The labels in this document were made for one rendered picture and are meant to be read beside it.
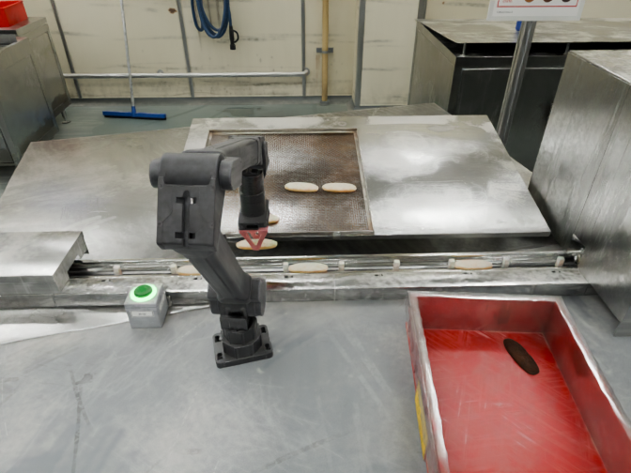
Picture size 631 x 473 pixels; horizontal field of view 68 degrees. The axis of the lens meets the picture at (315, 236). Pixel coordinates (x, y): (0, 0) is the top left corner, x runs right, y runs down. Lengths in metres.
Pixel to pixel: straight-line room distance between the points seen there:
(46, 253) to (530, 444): 1.12
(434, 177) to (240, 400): 0.88
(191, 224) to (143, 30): 4.35
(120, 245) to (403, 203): 0.81
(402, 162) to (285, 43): 3.34
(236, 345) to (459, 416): 0.45
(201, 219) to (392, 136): 1.11
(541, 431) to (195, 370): 0.67
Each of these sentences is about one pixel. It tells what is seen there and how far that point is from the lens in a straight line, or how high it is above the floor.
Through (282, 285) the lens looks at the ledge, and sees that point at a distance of 1.12.
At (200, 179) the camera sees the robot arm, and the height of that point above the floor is 1.31.
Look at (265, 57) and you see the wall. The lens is 4.78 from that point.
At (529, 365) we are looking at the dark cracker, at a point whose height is 0.83.
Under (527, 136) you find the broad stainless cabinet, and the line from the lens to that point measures 3.10.
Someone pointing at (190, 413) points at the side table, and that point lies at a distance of 0.97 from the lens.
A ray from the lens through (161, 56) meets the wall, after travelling 4.94.
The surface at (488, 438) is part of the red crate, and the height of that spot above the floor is 0.82.
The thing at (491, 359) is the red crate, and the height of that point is 0.82.
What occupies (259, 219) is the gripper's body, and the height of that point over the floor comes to 1.02.
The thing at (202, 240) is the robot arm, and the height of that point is 1.25.
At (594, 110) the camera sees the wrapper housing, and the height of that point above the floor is 1.21.
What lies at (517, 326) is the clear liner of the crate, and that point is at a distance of 1.14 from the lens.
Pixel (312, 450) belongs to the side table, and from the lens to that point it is 0.90.
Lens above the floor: 1.60
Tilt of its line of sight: 35 degrees down
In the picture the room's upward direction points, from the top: straight up
